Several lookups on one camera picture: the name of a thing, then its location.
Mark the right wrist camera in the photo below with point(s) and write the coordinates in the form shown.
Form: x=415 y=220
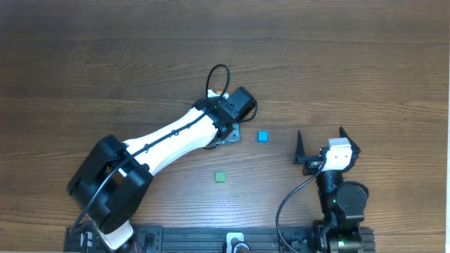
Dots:
x=337 y=152

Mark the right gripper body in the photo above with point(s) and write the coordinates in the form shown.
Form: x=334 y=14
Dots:
x=311 y=166

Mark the mounting rail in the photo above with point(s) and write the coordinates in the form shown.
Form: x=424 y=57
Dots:
x=197 y=240

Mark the green cube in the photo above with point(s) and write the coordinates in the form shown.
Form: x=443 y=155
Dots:
x=220 y=176

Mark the blue cube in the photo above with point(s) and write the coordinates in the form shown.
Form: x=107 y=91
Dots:
x=262 y=136

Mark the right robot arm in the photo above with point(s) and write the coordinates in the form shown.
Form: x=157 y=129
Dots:
x=346 y=202

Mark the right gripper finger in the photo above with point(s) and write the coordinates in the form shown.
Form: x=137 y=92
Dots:
x=300 y=149
x=352 y=144

